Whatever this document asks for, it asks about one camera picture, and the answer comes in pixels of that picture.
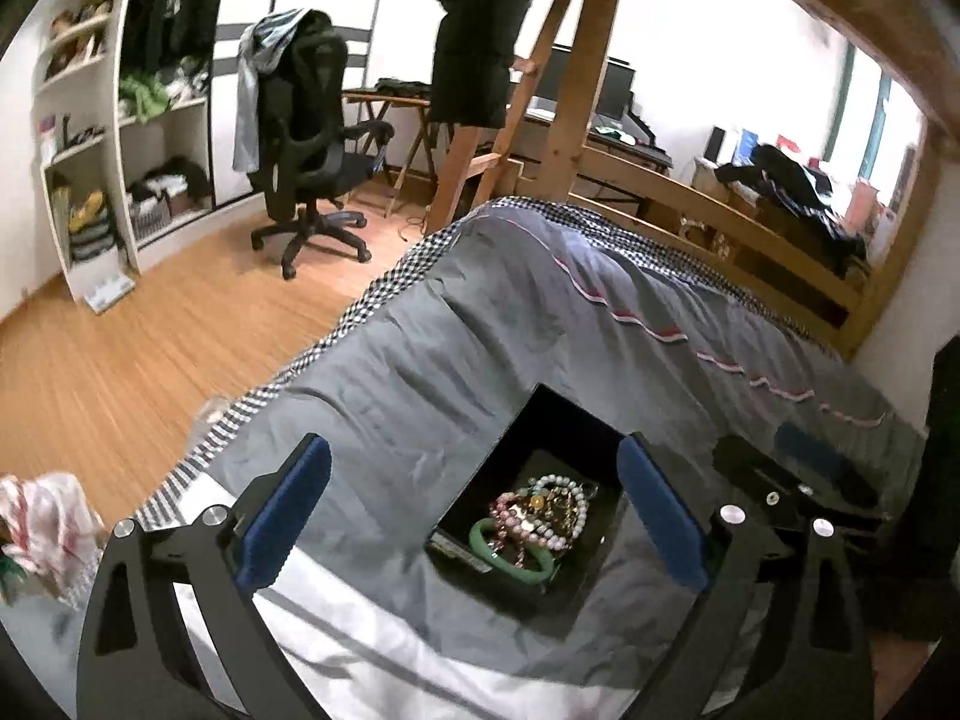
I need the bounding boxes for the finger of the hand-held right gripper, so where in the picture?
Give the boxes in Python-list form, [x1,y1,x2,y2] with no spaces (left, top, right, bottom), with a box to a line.
[712,435,893,533]
[776,424,882,507]

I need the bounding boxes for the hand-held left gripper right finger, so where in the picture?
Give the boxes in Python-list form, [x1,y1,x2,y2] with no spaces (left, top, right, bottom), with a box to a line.
[615,433,875,720]

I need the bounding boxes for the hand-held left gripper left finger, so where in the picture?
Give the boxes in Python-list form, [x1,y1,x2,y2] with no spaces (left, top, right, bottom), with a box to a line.
[75,433,335,720]

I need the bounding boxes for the gold chain bracelet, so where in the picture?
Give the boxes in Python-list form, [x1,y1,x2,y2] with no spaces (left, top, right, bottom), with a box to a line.
[551,487,599,533]

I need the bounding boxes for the white bead bracelet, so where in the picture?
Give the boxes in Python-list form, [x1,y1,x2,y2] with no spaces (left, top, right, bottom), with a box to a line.
[525,472,593,552]

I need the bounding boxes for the green jade bangle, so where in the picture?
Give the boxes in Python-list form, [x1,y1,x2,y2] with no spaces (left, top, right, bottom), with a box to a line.
[469,517,560,586]

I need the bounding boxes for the black jewelry box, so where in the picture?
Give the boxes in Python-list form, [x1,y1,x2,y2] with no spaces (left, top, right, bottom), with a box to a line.
[424,382,638,642]

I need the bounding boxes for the pink bead bracelet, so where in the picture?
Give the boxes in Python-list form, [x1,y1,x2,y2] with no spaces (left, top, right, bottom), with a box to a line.
[487,491,533,552]

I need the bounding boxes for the wooden dresser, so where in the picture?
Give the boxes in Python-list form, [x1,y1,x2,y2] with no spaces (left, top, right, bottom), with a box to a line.
[679,157,872,302]

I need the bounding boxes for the grey striped duvet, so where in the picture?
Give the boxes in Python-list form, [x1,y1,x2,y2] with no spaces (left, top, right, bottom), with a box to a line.
[0,199,931,720]

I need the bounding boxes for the black white checkered sheet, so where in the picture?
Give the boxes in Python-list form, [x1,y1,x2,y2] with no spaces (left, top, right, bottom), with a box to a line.
[127,195,833,533]

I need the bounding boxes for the red white striped cloth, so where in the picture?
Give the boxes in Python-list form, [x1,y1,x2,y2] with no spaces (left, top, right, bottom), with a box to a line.
[0,471,107,610]

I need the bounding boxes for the pink box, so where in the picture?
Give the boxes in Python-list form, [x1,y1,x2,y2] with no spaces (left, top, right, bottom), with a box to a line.
[850,178,884,227]

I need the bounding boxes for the pile of dark clothes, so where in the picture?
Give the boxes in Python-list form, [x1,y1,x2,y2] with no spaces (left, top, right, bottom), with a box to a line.
[716,142,872,265]

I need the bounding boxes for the papers on floor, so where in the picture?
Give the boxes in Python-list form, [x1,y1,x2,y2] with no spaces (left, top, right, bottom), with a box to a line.
[85,272,137,314]

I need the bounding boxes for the window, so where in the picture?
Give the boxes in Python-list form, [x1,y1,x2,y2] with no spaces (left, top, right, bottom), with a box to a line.
[825,43,925,190]

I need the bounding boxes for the dark computer desk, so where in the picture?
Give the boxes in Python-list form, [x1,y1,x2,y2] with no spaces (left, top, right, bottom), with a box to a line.
[517,109,674,170]

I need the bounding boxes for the white curved shelf unit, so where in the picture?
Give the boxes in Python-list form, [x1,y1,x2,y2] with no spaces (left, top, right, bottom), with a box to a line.
[30,0,141,306]

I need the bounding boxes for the white open wardrobe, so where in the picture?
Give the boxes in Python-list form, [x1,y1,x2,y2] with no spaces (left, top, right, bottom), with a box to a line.
[112,0,287,250]

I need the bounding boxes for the black computer monitor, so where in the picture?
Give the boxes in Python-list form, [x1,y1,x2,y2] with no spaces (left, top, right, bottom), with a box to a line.
[529,45,637,122]

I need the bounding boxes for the black office chair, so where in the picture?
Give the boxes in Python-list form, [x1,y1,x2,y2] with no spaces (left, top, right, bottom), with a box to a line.
[247,11,396,282]

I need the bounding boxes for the light blue shirt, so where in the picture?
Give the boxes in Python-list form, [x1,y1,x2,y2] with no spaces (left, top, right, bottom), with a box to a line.
[232,9,314,173]

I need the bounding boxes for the wooden folding table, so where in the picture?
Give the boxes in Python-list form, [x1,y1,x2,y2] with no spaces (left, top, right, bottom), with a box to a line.
[343,85,452,220]

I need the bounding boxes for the green cloth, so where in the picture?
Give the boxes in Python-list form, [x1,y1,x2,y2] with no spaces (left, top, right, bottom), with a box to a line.
[118,73,173,122]

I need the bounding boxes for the black hanging jacket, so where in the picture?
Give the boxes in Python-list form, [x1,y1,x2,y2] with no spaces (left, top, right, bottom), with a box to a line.
[409,0,539,130]

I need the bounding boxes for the dark hanging clothes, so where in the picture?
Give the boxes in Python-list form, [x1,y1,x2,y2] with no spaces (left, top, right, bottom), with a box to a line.
[124,0,235,81]

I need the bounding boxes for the plush toys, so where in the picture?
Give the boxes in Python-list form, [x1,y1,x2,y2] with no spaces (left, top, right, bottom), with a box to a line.
[46,0,115,67]

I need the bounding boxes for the wooden bunk bed frame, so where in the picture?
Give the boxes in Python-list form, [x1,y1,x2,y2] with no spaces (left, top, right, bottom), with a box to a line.
[442,0,960,361]

